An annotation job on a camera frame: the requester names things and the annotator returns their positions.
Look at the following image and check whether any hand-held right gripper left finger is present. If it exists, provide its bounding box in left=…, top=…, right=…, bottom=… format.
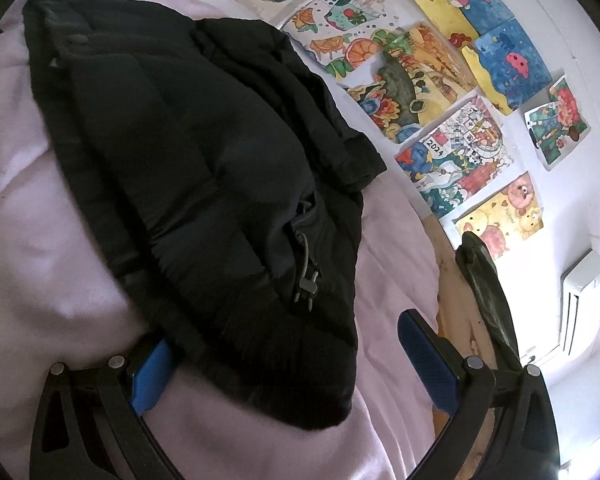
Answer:
left=29, top=337, right=174, bottom=480

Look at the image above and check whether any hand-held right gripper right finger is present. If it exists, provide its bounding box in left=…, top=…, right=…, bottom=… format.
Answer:
left=397, top=309, right=559, bottom=480

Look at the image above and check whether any black padded jacket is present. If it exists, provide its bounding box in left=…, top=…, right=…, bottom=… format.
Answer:
left=22, top=0, right=387, bottom=433

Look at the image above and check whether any dark green jacket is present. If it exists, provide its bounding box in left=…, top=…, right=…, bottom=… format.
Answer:
left=454, top=231, right=524, bottom=368

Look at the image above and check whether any pink bed sheet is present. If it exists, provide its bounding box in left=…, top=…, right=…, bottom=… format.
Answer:
left=0, top=0, right=442, bottom=480

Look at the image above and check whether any pink pigs drawing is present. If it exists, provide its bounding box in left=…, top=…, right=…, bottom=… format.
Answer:
left=451, top=170, right=546, bottom=262

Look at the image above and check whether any white air conditioner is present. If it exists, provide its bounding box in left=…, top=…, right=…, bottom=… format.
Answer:
left=559, top=249, right=600, bottom=357

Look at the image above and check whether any colourful city drawing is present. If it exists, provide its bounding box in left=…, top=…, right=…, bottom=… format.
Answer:
left=394, top=94, right=517, bottom=222

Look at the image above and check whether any red-haired child drawing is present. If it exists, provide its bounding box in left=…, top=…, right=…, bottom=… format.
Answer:
left=523, top=75, right=592, bottom=174

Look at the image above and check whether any turtle landscape drawing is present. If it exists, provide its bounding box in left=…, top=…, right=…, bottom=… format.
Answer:
left=346, top=21, right=482, bottom=147

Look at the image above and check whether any pink octopus ocean drawing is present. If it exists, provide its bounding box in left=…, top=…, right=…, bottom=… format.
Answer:
left=461, top=24, right=554, bottom=117

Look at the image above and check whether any fruit drink drawing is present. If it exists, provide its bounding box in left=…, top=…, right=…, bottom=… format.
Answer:
left=284, top=0, right=407, bottom=79

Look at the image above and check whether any fish ocean drawing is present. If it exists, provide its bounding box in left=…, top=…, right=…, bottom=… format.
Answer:
left=406, top=0, right=524, bottom=54

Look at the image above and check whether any wooden bed frame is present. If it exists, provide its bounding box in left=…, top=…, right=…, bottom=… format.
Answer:
left=427, top=210, right=512, bottom=480

